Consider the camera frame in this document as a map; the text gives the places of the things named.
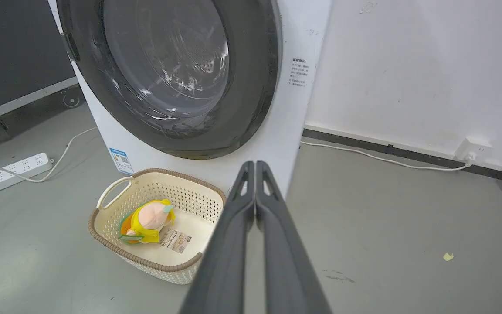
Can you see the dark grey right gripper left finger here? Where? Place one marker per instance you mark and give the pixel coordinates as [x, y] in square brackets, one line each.
[227, 244]

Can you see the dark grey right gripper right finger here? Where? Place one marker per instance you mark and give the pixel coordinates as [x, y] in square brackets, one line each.
[288, 253]

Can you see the white washing machine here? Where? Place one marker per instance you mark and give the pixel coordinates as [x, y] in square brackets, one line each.
[277, 131]

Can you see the round dark washing machine door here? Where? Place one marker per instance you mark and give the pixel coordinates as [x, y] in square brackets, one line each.
[172, 74]

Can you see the paper label in basket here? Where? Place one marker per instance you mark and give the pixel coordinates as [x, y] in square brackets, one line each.
[175, 240]

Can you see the cream perforated laundry basket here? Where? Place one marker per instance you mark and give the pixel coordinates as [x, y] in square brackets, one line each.
[155, 244]

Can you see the yellow plush doll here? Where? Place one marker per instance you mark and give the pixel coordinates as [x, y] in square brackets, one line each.
[148, 221]

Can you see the blue energy label sticker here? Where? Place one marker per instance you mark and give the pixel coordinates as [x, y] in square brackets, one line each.
[121, 160]

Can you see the yellow paper scrap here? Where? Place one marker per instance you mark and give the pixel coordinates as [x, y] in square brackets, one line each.
[448, 257]

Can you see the white power strip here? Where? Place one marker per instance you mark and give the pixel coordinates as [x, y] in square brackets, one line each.
[11, 173]

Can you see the white wall plug adapter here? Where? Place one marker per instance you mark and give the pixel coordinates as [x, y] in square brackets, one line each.
[472, 149]

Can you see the black board with grey frame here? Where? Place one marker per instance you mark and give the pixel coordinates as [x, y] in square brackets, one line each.
[11, 56]

